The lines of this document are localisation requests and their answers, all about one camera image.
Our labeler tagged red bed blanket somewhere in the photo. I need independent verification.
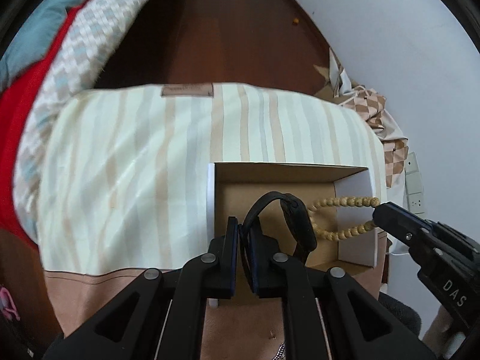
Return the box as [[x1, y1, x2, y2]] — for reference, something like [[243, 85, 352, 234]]
[[1, 0, 89, 248]]

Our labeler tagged white cardboard box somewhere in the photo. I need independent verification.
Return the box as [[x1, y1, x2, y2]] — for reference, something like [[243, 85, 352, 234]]
[[207, 163, 377, 272]]

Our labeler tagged black smart watch band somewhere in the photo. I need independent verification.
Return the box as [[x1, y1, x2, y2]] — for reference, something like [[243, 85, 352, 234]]
[[240, 191, 317, 265]]

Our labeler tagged checkered bed sheet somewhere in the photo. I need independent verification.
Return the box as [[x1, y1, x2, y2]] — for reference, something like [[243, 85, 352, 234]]
[[1, 0, 148, 243]]

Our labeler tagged pink slipper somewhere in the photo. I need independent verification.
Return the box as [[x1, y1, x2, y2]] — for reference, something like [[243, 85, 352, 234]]
[[0, 287, 20, 321]]

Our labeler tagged white wall socket strip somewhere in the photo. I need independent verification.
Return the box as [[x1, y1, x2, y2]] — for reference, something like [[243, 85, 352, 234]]
[[404, 152, 426, 218]]

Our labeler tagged teal quilt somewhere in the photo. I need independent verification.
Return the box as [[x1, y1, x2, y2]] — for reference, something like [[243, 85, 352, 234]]
[[1, 0, 86, 90]]

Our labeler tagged wooden bead bracelet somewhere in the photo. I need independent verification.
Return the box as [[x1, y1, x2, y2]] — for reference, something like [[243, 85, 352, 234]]
[[307, 195, 381, 243]]

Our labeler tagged checkered brown cloth pile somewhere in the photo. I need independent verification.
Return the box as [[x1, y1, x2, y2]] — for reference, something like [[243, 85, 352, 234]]
[[340, 85, 408, 188]]

